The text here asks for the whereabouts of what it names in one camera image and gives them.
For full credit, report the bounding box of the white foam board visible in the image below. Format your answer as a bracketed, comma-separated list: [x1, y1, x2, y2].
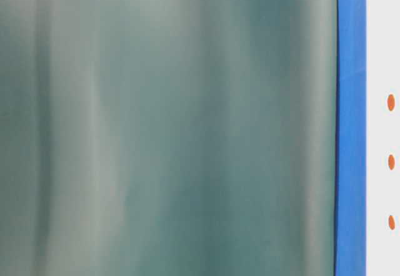
[366, 0, 399, 275]

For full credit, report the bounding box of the blue table cover cloth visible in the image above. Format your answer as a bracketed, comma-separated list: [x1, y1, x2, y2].
[334, 0, 366, 275]

